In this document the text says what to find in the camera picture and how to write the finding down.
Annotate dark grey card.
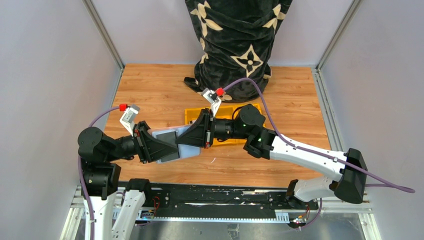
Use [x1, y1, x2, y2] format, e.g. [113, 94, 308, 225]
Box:
[155, 130, 178, 148]

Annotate pink leather card holder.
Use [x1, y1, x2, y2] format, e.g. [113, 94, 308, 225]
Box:
[148, 125, 201, 164]

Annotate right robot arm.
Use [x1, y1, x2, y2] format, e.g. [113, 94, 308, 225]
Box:
[175, 104, 367, 204]

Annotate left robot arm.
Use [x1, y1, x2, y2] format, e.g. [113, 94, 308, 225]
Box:
[77, 121, 178, 240]

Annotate yellow plastic end bin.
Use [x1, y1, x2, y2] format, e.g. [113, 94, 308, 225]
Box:
[234, 104, 266, 126]

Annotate black floral blanket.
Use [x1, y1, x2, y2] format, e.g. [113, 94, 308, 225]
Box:
[184, 0, 292, 103]

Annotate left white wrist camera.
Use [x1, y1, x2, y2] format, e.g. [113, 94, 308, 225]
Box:
[119, 103, 140, 136]

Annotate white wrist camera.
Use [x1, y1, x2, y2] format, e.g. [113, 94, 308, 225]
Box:
[201, 88, 222, 117]
[119, 103, 140, 136]

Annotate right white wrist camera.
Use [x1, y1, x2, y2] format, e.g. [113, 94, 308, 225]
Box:
[201, 88, 222, 117]

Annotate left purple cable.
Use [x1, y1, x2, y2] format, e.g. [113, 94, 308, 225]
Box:
[77, 103, 128, 240]

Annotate purple cable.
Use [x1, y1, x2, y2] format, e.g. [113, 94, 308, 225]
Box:
[215, 77, 416, 194]
[77, 103, 128, 240]

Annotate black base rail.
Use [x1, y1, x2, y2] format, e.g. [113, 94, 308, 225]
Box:
[135, 183, 319, 224]

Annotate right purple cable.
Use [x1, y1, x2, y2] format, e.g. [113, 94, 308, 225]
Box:
[215, 77, 416, 194]

